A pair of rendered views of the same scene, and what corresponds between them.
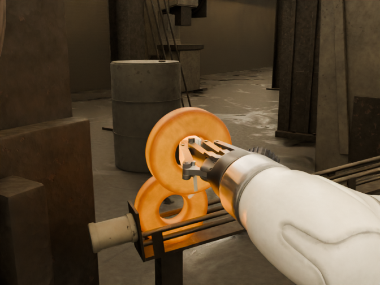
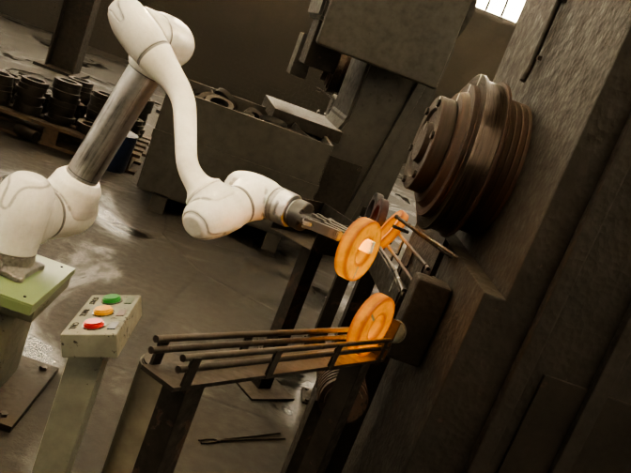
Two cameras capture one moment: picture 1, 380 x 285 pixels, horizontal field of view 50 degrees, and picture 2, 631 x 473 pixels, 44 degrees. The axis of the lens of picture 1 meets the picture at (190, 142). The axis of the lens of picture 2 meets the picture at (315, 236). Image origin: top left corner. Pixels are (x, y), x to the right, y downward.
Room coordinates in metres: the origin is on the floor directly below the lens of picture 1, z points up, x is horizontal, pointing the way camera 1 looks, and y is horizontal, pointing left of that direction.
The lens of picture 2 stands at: (2.03, -1.23, 1.27)
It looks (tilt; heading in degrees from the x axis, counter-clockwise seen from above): 13 degrees down; 141
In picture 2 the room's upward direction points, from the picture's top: 21 degrees clockwise
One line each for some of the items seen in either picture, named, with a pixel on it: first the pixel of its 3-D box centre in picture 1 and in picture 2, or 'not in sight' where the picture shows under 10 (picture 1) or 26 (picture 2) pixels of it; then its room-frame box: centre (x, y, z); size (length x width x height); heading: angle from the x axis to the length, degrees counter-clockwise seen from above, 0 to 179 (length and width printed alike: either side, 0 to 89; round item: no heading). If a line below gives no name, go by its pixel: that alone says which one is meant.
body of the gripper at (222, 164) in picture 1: (230, 172); (308, 219); (0.55, -0.06, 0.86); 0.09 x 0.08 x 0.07; 22
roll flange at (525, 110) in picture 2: not in sight; (485, 165); (0.52, 0.51, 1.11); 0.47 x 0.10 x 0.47; 147
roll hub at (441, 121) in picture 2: not in sight; (428, 144); (0.42, 0.36, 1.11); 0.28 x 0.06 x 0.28; 147
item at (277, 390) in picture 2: not in sight; (289, 299); (-0.11, 0.51, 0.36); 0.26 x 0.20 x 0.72; 2
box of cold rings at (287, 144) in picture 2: not in sight; (234, 160); (-2.20, 1.38, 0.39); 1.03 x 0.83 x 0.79; 61
